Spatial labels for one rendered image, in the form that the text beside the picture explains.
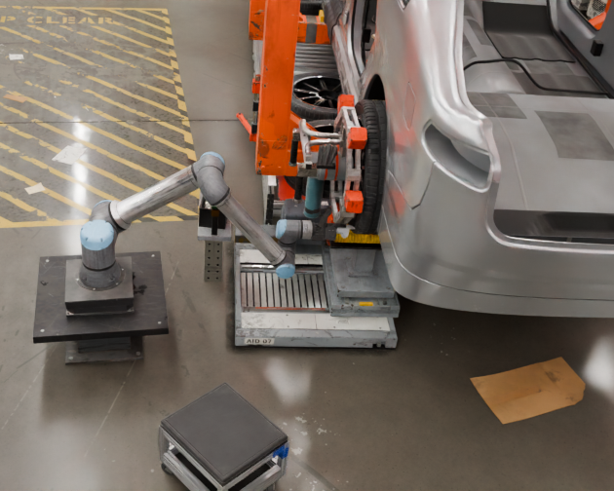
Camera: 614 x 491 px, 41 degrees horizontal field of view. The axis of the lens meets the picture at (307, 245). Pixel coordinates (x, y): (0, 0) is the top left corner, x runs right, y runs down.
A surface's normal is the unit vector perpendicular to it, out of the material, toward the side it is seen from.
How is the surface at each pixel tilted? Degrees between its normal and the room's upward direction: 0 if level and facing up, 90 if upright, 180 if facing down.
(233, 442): 0
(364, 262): 90
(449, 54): 20
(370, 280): 0
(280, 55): 90
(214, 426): 0
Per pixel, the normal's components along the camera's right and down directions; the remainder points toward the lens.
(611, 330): 0.09, -0.81
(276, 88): 0.08, 0.59
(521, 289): -0.03, 0.82
